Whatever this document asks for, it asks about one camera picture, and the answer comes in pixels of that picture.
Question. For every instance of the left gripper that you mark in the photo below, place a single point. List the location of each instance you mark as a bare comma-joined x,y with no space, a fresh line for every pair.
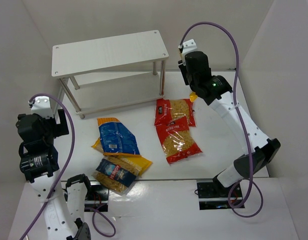
62,122

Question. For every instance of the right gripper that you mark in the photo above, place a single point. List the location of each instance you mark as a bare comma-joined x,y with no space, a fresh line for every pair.
181,66

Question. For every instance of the yellow spaghetti bag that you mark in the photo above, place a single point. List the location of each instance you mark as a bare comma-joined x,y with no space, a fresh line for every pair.
193,96

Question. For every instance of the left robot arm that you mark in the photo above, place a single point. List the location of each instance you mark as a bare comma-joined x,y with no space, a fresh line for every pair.
62,208

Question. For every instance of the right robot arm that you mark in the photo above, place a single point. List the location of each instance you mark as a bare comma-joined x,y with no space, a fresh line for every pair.
258,148

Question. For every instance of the red pasta bag upper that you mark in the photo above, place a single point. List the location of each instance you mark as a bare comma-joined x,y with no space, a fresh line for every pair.
170,110

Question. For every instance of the red pasta bag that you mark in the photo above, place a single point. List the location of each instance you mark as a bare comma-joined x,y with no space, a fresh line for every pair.
170,110
176,140

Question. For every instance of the white two-tier shelf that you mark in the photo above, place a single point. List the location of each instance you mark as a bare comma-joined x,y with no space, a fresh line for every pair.
111,72

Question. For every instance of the blue orange pasta bag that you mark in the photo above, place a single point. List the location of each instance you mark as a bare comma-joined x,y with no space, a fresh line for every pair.
116,139

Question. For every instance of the red pasta bag lower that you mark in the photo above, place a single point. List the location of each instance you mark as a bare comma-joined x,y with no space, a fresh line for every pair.
176,140

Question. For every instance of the Agnesi blue pasta bag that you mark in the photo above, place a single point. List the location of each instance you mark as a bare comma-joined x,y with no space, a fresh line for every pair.
116,174

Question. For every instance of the yellow pasta bag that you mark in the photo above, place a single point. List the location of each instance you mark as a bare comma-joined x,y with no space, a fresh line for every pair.
141,162

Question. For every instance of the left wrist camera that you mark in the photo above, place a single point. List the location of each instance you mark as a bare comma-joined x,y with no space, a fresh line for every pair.
41,105

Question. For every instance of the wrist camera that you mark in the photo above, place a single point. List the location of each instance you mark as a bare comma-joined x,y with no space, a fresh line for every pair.
41,105
187,47

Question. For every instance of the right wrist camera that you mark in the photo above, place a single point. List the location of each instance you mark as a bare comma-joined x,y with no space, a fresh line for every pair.
187,47

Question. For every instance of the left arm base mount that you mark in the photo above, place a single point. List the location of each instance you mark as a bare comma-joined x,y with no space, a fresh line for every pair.
97,197

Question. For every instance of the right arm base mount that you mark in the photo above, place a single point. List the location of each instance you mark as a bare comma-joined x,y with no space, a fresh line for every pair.
211,197

